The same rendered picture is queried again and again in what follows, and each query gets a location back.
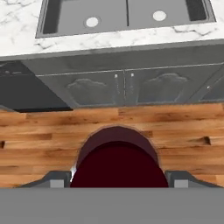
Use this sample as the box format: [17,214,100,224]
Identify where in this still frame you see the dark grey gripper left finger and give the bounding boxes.
[18,171,73,189]

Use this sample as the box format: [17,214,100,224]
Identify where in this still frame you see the grey cupboard door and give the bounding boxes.
[123,64,224,107]
[36,69,127,109]
[189,68,224,103]

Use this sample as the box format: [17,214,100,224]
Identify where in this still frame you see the grey double sink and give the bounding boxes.
[35,0,217,39]

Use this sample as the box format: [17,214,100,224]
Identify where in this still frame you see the silver cupboard door handle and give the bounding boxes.
[114,73,120,95]
[129,73,137,95]

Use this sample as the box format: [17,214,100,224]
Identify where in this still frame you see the dark red drink can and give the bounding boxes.
[69,125,170,189]

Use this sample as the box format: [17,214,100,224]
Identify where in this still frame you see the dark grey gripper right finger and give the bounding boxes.
[164,170,223,189]

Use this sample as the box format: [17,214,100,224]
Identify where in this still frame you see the dark grey dishwasher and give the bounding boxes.
[0,60,74,113]

